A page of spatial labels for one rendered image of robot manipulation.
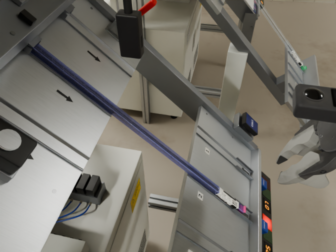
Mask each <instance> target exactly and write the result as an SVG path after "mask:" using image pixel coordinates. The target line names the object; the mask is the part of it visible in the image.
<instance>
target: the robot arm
mask: <svg viewBox="0 0 336 252"><path fill-rule="evenodd" d="M292 109H293V115H294V117H296V118H300V119H307V120H309V121H308V122H307V123H306V124H305V125H304V126H303V127H302V128H301V129H300V130H299V131H298V132H297V133H295V134H294V137H293V138H292V139H291V140H290V141H289V142H288V143H287V144H286V146H285V147H284V148H283V150H282V151H281V152H280V154H279V155H278V158H277V160H276V163H277V164H278V165H279V164H281V163H283V162H285V161H287V160H288V159H289V158H290V157H291V156H293V155H299V156H303V158H302V159H301V161H299V162H298V163H296V164H294V165H291V166H290V167H289V168H288V169H287V170H285V171H281V172H280V175H279V177H278V180H277V183H279V184H281V185H291V184H296V183H300V184H303V185H307V186H310V187H313V188H317V189H322V188H325V187H326V186H328V185H329V180H328V178H327V176H326V174H327V173H329V172H332V171H333V170H335V169H336V88H333V87H325V86H317V85H309V84H297V85H296V86H295V89H294V92H293V95H292Z"/></svg>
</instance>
